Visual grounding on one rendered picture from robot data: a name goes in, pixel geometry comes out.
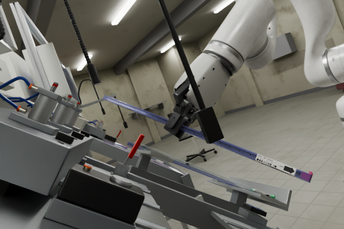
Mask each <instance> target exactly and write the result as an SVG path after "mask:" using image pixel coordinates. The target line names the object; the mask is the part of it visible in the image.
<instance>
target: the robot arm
mask: <svg viewBox="0 0 344 229"><path fill-rule="evenodd" d="M235 2H236V4H235V5H234V6H233V8H232V9H231V11H230V12H229V14H228V15H227V17H226V18H225V20H224V21H223V23H222V24H221V26H220V27H219V29H218V30H217V31H216V33H215V34H214V36H213V38H212V39H211V41H210V42H209V43H208V45H207V46H206V48H205V49H204V51H203V53H202V54H201V55H200V56H198V57H197V58H196V59H195V60H194V61H193V63H192V64H191V65H190V68H191V71H192V73H193V76H194V78H195V81H196V83H197V86H198V88H199V91H200V94H201V96H202V99H203V101H204V104H205V107H209V106H212V107H213V108H214V106H215V105H216V103H217V101H218V100H219V98H220V96H221V95H222V93H223V91H224V89H225V87H226V85H227V83H228V81H229V79H230V77H231V76H232V75H233V74H235V73H237V72H238V70H239V69H240V68H241V67H242V64H245V65H246V66H247V67H249V68H250V69H253V70H260V69H262V68H265V67H266V66H267V65H268V64H269V63H270V62H271V60H272V59H273V56H274V53H275V47H276V36H277V21H276V9H275V6H274V1H273V0H235ZM290 2H291V3H292V5H293V6H294V8H295V10H296V12H297V15H298V17H299V19H300V22H301V23H302V26H303V30H304V34H305V40H306V50H305V60H304V73H305V76H306V79H307V80H308V82H310V83H311V84H312V85H314V86H317V87H327V86H331V85H335V84H340V83H343V82H344V43H343V44H340V45H338V46H335V47H333V48H330V49H327V48H326V46H325V41H326V38H327V36H328V35H329V33H330V32H331V30H332V29H333V27H334V25H335V22H336V10H335V6H334V3H333V1H332V0H290ZM173 96H174V99H175V101H176V105H175V107H174V113H173V114H172V115H171V117H170V118H169V120H168V121H167V123H166V124H165V126H164V129H165V130H167V131H168V132H169V133H171V134H172V135H174V136H176V137H177V138H179V139H180V138H181V137H182V136H183V134H184V132H183V131H180V130H179V129H180V128H181V126H182V125H184V126H187V127H189V126H190V124H192V123H193V122H194V121H195V120H196V119H197V117H196V114H195V112H196V111H198V110H200V108H199V105H198V103H197V100H196V98H195V95H194V92H193V90H192V88H191V84H190V82H189V79H188V77H187V74H186V71H185V72H184V73H183V75H182V76H181V77H180V79H179V80H178V81H177V83H176V85H175V86H174V94H173ZM185 104H186V105H185ZM195 107H196V108H195ZM336 109H337V112H338V115H339V117H340V120H341V122H342V125H343V127H344V96H342V97H341V98H340V99H339V100H338V101H337V102H336ZM192 110H193V111H192ZM191 111H192V112H191Z"/></svg>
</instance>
